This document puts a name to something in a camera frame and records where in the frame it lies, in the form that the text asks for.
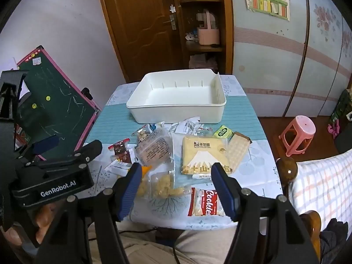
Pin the green snack packet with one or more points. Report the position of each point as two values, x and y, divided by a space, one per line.
222 132

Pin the folded pink cloth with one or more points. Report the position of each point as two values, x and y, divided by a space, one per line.
200 61

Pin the waffle biscuit packet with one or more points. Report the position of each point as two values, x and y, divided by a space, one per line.
238 151

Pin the green bag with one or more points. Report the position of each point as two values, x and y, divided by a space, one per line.
341 107

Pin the pink plastic stool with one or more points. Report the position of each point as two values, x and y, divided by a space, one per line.
298 132

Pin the mountain-print bread packet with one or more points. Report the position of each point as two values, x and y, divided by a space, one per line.
203 154

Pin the red white cookie packet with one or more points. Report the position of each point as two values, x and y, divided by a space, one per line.
205 202

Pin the person's left hand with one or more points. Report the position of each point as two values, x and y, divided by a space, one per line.
45 221

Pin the wooden shelf unit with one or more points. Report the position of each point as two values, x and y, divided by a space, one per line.
225 19

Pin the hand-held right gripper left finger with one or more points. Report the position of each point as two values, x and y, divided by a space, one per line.
132 189

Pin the pink basket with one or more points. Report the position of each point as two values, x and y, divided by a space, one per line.
209 35

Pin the brown chocolate snack packet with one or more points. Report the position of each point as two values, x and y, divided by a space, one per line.
122 154

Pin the wooden bed post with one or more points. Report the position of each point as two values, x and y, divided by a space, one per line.
287 172

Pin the pink toy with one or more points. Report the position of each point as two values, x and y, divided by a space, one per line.
334 129

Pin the wooden door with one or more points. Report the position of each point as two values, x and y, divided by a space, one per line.
137 27

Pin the dark clothing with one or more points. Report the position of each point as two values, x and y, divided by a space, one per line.
332 239

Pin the frosted packet brown print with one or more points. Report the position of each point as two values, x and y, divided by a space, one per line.
154 150

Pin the person's beige trousers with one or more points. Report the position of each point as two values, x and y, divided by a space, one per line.
165 247

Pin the clear packet white label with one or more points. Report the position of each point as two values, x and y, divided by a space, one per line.
187 126

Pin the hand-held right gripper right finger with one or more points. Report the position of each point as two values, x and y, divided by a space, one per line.
222 192

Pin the green chalkboard pink frame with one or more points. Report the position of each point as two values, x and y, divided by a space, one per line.
55 107

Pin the floral wardrobe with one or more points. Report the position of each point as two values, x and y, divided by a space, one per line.
275 68

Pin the white door latch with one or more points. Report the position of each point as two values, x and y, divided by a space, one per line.
172 8

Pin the orange snack packet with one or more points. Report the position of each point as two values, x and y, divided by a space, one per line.
146 170

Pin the white plastic bin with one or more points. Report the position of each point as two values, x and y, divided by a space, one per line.
170 99

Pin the black easel knob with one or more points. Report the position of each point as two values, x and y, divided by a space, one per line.
86 92

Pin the clear packet yellow puffs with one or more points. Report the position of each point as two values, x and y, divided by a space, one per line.
165 185

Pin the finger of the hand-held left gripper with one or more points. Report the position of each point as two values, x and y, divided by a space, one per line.
46 143
90 148

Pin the checked blanket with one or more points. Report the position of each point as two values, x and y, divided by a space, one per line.
321 184

